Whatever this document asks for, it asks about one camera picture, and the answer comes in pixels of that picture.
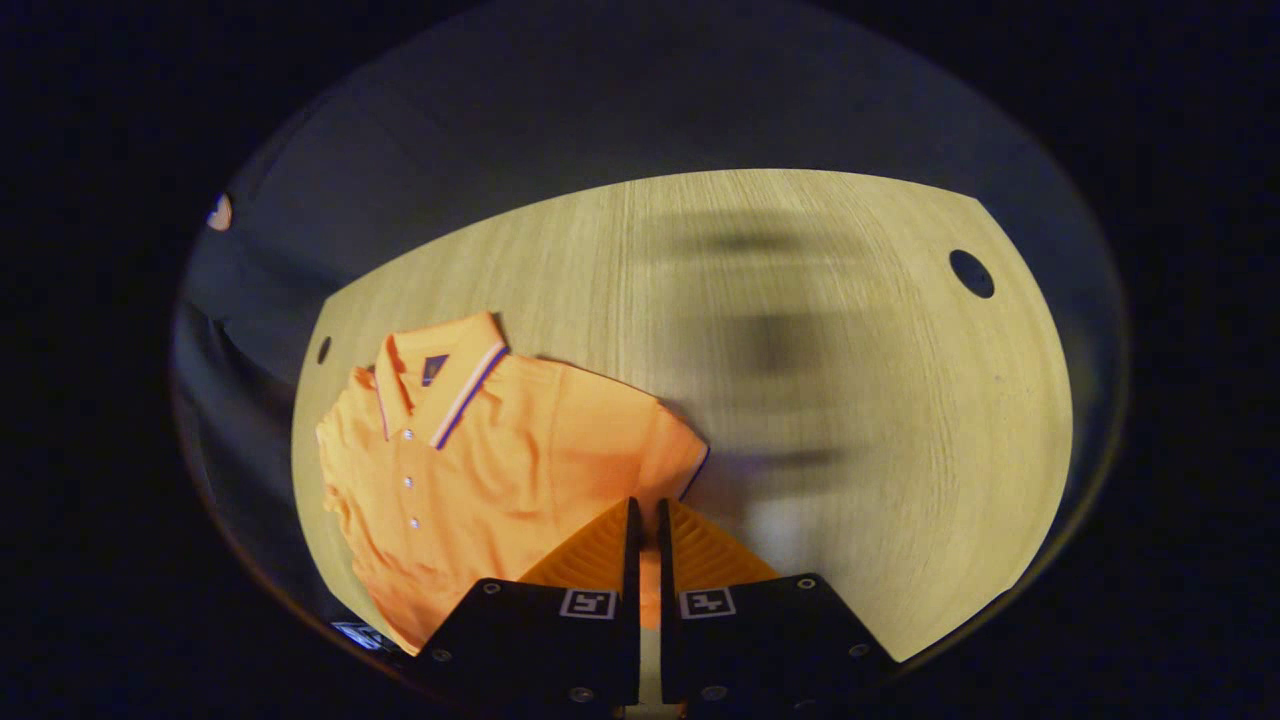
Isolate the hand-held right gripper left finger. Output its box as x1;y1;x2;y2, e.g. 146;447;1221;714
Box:
412;497;642;707

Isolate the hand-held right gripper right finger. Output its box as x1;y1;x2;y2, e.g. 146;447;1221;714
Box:
658;497;899;709

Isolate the orange T-shirt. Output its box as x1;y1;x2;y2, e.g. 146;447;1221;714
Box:
315;310;709;656

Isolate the black backdrop cloth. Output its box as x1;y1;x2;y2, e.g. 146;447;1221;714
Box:
170;5;1131;671

